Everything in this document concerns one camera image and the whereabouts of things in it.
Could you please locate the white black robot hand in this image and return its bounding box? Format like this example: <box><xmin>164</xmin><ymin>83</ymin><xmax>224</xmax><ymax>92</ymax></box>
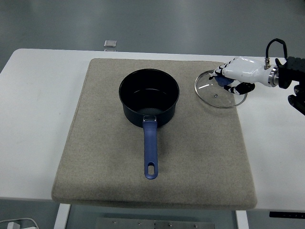
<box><xmin>209</xmin><ymin>56</ymin><xmax>275</xmax><ymax>96</ymax></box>

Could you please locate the glass lid with blue knob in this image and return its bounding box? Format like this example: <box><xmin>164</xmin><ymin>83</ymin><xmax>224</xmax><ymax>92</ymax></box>
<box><xmin>194</xmin><ymin>69</ymin><xmax>248</xmax><ymax>109</ymax></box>

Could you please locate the beige fabric mat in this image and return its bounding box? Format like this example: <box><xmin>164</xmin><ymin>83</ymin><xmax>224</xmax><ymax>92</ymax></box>
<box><xmin>51</xmin><ymin>58</ymin><xmax>259</xmax><ymax>210</ymax></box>

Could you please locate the black table control panel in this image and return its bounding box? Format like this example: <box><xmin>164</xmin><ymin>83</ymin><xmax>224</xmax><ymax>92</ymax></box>
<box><xmin>269</xmin><ymin>211</ymin><xmax>305</xmax><ymax>218</ymax></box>

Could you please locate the white table leg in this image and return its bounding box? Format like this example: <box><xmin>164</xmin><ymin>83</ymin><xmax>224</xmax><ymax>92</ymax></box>
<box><xmin>235</xmin><ymin>210</ymin><xmax>250</xmax><ymax>229</ymax></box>
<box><xmin>52</xmin><ymin>203</ymin><xmax>71</xmax><ymax>229</ymax></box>

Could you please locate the grey metal plate with screws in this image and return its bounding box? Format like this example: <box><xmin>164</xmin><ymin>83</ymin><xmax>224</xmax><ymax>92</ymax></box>
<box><xmin>96</xmin><ymin>217</ymin><xmax>216</xmax><ymax>229</ymax></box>

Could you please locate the dark pot with blue handle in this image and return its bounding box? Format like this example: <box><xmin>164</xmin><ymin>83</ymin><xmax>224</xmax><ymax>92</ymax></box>
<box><xmin>118</xmin><ymin>68</ymin><xmax>180</xmax><ymax>180</ymax></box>

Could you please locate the white cable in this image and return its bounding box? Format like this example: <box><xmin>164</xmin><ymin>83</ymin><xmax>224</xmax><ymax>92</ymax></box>
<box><xmin>0</xmin><ymin>217</ymin><xmax>40</xmax><ymax>229</ymax></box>

